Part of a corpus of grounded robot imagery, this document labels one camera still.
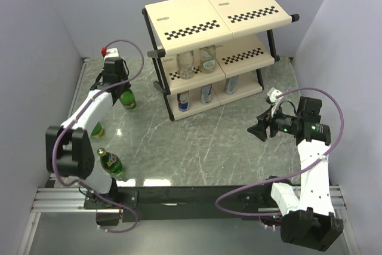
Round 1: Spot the silver blue energy drink can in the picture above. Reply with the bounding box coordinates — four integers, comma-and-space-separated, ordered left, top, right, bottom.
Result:
224, 75, 239, 94

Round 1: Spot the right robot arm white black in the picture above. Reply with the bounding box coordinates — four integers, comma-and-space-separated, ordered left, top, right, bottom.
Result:
247, 97, 344, 251

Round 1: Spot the clear Chang soda water bottle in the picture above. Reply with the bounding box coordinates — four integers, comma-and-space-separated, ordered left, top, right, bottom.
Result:
176, 51, 194, 79

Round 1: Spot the beige two-tier shelf black frame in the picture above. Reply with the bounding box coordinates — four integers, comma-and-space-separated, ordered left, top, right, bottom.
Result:
142, 0, 300, 121

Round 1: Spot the green glass bottle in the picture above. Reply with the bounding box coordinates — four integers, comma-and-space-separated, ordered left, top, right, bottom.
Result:
119, 88, 136, 109
90, 122, 104, 139
97, 148, 123, 176

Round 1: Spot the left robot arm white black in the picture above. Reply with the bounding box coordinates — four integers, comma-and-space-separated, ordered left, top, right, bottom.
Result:
45, 56, 131, 208

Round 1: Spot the aluminium rail frame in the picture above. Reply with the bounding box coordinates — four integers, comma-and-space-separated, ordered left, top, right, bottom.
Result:
31, 58, 361, 254

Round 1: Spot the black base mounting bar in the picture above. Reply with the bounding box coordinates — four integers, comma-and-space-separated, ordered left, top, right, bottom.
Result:
84, 185, 281, 226

